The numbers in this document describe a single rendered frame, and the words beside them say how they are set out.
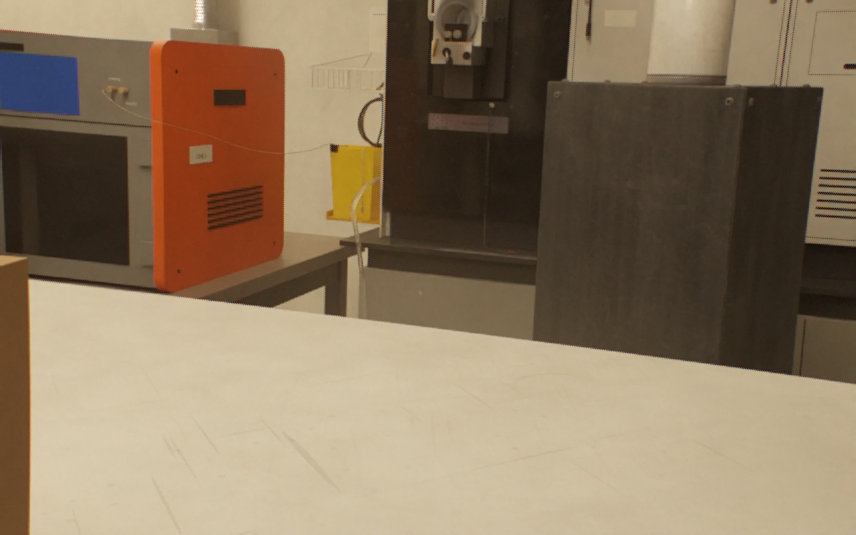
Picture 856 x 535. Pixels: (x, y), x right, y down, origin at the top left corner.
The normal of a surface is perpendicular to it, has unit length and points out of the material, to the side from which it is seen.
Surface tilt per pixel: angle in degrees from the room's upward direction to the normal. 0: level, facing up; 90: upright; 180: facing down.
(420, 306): 90
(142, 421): 0
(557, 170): 90
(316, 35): 90
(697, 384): 0
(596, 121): 90
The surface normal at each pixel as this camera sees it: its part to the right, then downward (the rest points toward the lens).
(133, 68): -0.33, 0.15
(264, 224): 0.94, 0.10
